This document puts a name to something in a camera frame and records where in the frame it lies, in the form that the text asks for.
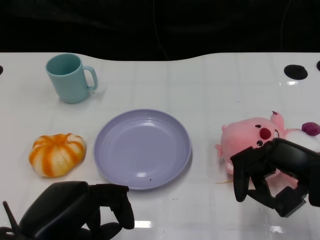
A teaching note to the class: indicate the round black table grommet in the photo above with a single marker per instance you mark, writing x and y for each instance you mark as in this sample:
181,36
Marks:
295,72
318,65
0,69

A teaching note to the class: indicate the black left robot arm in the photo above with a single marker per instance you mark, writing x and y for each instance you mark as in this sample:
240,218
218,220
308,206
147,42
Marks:
7,235

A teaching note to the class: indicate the pink plush beaver doll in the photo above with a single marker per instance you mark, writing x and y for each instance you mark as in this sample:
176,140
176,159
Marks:
242,136

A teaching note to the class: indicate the orange white striped pumpkin toy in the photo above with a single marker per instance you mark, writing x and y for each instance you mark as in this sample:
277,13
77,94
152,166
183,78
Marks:
56,155

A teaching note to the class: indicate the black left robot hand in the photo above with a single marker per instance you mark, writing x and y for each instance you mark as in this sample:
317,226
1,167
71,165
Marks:
62,207

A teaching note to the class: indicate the light teal plastic mug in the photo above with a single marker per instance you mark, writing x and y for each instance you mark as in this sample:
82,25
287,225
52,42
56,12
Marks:
71,85

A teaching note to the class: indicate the lavender plastic plate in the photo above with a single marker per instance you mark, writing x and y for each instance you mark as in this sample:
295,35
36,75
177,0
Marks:
142,147

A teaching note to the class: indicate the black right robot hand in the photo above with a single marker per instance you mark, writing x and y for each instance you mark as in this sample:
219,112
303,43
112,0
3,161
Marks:
292,160

